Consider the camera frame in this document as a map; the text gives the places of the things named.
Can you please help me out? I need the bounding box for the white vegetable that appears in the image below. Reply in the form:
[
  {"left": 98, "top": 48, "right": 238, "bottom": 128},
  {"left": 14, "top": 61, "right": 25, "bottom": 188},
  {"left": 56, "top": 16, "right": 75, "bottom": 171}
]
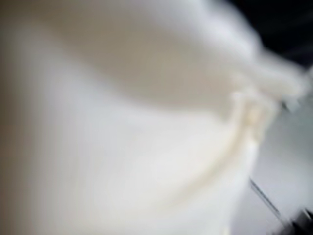
[{"left": 0, "top": 0, "right": 307, "bottom": 235}]

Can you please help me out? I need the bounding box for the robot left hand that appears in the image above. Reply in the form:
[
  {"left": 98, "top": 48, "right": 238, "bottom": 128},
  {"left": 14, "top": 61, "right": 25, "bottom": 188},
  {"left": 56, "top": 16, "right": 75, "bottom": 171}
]
[{"left": 228, "top": 0, "right": 313, "bottom": 71}]

